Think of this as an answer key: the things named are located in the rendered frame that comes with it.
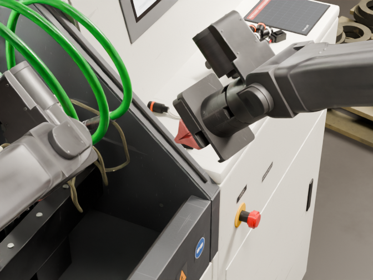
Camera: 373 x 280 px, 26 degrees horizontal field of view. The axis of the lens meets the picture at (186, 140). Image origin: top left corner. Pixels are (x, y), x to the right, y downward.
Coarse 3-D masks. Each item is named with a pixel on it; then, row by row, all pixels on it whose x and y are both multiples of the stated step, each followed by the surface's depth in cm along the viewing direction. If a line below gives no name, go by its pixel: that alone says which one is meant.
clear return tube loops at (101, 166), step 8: (80, 104) 136; (96, 112) 136; (120, 128) 136; (8, 144) 125; (96, 152) 131; (96, 160) 141; (128, 160) 140; (104, 168) 133; (112, 168) 141; (120, 168) 142; (104, 176) 134; (72, 184) 126; (72, 192) 134; (72, 200) 133; (80, 208) 129
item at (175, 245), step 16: (192, 208) 140; (208, 208) 141; (176, 224) 137; (192, 224) 137; (208, 224) 144; (160, 240) 134; (176, 240) 134; (192, 240) 138; (208, 240) 146; (144, 256) 131; (160, 256) 131; (176, 256) 132; (192, 256) 140; (208, 256) 149; (144, 272) 128; (160, 272) 128; (176, 272) 134; (192, 272) 143
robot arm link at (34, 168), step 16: (48, 128) 81; (16, 144) 74; (32, 144) 76; (48, 144) 78; (0, 160) 71; (16, 160) 73; (32, 160) 74; (48, 160) 76; (64, 160) 79; (0, 176) 69; (16, 176) 71; (32, 176) 73; (48, 176) 75; (64, 176) 77; (0, 192) 67; (16, 192) 70; (32, 192) 72; (0, 208) 66; (16, 208) 68; (0, 224) 65
